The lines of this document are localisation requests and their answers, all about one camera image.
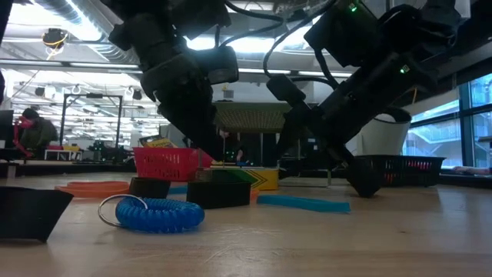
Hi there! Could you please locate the black cabinet row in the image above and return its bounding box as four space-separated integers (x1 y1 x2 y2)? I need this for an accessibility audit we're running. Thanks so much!
190 122 347 170

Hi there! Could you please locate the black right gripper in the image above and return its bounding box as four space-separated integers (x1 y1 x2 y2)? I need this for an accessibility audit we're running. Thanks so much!
274 38 439 198

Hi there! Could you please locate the silver ventilation duct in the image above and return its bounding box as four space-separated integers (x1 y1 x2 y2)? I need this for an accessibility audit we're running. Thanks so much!
34 0 139 66

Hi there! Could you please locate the black frame stand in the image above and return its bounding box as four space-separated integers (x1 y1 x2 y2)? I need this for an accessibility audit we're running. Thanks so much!
59 93 124 149

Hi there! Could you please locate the red plastic basket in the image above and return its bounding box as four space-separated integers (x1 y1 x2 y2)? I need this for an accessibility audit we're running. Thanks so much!
132 147 214 182

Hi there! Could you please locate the window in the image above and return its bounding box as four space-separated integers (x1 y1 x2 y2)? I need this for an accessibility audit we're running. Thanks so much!
403 72 492 170

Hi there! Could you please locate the black yellow cord reel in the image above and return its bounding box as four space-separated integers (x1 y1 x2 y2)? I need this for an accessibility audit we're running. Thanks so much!
41 27 69 51

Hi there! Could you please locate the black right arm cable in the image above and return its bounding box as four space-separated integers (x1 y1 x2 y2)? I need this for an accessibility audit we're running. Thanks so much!
263 0 339 78

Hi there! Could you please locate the blue coil wrist keychain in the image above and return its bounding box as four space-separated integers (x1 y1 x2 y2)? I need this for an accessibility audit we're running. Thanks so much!
98 194 206 235

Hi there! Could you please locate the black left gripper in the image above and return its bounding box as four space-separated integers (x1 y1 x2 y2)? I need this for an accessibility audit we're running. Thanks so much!
140 52 226 161

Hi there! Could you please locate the green perforated metal shelf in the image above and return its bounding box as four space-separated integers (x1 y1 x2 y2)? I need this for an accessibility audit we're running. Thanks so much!
198 101 334 186

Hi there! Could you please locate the person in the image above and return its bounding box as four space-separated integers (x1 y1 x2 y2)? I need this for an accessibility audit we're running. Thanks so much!
18 108 58 155
218 130 247 162
13 117 34 159

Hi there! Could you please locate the linear ceiling light fixture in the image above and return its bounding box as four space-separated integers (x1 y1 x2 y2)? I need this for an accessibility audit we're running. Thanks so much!
0 59 353 78

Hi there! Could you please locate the black plastic basket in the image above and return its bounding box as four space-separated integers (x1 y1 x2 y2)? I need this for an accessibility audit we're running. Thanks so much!
345 155 447 189

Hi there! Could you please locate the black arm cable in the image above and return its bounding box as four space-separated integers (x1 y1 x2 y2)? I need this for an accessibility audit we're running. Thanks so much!
218 0 285 47
263 0 339 78

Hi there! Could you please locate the white bin black rim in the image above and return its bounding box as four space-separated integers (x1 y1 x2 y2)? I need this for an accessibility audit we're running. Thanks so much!
345 107 412 156

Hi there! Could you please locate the black box centre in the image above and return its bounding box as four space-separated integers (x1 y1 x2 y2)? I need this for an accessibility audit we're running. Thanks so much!
186 180 251 210

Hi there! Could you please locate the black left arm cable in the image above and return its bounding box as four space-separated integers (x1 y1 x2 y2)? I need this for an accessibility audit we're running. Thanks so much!
218 0 285 47

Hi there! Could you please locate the yellow crayon box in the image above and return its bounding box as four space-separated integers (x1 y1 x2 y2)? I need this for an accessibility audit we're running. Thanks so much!
195 168 280 192
138 134 178 149

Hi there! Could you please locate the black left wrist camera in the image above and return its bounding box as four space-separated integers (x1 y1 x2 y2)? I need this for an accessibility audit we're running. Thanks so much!
191 45 240 85

